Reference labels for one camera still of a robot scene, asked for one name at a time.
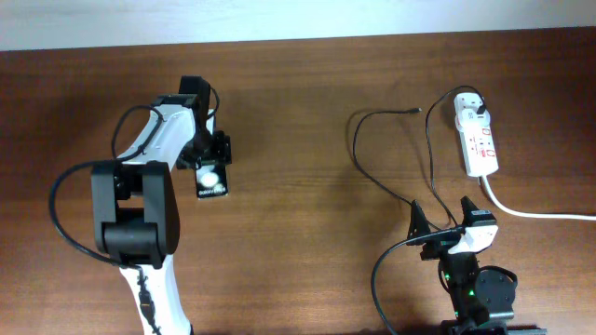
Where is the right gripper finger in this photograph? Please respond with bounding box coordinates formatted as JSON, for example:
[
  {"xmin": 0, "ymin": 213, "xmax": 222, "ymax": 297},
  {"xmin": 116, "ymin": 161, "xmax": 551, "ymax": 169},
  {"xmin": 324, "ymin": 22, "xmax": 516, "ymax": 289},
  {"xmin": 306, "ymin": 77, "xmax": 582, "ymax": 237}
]
[
  {"xmin": 407, "ymin": 200, "xmax": 431, "ymax": 246},
  {"xmin": 461, "ymin": 196, "xmax": 496, "ymax": 228}
]

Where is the black smartphone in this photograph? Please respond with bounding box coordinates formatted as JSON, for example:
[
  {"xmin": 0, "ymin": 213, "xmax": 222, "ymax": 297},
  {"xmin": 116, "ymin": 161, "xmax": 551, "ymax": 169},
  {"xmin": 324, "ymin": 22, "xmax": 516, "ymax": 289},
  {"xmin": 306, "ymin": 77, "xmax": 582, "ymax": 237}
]
[{"xmin": 196, "ymin": 165, "xmax": 229, "ymax": 200}]

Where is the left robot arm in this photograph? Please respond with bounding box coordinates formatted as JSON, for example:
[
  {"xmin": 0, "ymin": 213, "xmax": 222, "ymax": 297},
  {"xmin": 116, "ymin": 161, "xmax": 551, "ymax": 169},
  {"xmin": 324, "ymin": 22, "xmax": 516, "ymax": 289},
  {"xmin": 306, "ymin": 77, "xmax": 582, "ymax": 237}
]
[{"xmin": 91, "ymin": 75, "xmax": 232, "ymax": 335}]

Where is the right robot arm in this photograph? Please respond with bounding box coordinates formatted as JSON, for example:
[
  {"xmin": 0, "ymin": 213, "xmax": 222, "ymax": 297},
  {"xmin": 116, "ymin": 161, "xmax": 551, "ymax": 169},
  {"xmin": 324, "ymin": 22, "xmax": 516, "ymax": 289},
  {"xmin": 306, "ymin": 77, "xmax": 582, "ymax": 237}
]
[{"xmin": 407, "ymin": 196, "xmax": 548, "ymax": 335}]

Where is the white charger plug adapter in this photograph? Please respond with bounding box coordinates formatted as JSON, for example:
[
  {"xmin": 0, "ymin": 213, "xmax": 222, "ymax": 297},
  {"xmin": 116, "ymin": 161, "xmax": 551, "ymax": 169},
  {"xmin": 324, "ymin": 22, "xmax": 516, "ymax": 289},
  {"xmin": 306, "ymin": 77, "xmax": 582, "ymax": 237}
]
[{"xmin": 454, "ymin": 92, "xmax": 491, "ymax": 131}]

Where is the white power strip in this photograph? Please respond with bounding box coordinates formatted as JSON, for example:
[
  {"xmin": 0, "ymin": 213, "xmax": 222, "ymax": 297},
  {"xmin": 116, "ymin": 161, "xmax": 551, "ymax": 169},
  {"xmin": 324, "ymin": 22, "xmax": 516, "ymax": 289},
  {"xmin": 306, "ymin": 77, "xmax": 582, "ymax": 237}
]
[{"xmin": 454, "ymin": 92, "xmax": 500, "ymax": 179}]

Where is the white power strip cord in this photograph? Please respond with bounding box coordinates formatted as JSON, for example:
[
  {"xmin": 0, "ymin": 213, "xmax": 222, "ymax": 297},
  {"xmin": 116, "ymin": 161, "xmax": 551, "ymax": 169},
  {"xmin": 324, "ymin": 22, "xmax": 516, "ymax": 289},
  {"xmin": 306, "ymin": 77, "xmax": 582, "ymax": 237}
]
[{"xmin": 479, "ymin": 175, "xmax": 596, "ymax": 222}]

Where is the black charging cable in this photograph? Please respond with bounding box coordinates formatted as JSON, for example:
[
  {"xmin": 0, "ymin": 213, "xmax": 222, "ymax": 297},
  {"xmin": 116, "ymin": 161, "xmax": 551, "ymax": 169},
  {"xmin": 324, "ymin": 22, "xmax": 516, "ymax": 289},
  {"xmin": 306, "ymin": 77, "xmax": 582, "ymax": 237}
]
[{"xmin": 351, "ymin": 85, "xmax": 488, "ymax": 231}]

